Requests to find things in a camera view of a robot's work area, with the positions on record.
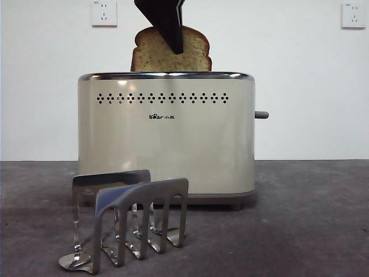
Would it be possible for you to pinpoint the brown toasted bread slice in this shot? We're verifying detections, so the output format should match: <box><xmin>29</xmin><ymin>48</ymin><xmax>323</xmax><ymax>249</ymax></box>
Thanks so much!
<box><xmin>130</xmin><ymin>25</ymin><xmax>213</xmax><ymax>73</ymax></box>

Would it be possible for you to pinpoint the cream two-slot toaster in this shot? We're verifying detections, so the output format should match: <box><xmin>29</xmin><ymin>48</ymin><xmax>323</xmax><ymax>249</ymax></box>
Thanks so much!
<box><xmin>77</xmin><ymin>71</ymin><xmax>257</xmax><ymax>211</ymax></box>

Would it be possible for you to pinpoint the shiny metal toast rack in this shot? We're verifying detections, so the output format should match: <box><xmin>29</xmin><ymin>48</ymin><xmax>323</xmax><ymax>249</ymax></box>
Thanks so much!
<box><xmin>58</xmin><ymin>169</ymin><xmax>190</xmax><ymax>275</ymax></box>

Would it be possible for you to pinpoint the white wall socket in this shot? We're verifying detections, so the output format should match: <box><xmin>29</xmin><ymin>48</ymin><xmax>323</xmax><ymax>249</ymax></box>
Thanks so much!
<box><xmin>341</xmin><ymin>2</ymin><xmax>367</xmax><ymax>30</ymax></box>
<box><xmin>92</xmin><ymin>0</ymin><xmax>118</xmax><ymax>28</ymax></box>

